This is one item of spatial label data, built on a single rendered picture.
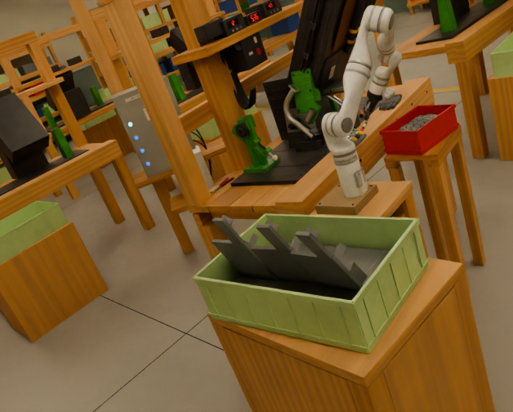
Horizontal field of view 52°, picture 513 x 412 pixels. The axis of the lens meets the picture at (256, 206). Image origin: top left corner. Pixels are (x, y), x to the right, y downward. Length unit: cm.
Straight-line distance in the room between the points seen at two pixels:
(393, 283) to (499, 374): 105
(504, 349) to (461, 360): 78
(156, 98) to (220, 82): 43
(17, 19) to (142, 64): 1041
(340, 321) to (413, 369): 27
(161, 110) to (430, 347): 150
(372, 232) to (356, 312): 43
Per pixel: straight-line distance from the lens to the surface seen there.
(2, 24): 1262
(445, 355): 172
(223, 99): 271
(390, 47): 226
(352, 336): 145
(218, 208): 246
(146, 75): 240
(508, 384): 244
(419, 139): 248
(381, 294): 147
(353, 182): 203
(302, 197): 216
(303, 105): 270
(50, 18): 1300
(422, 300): 159
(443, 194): 257
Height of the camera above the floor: 174
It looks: 22 degrees down
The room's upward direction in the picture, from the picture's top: 21 degrees counter-clockwise
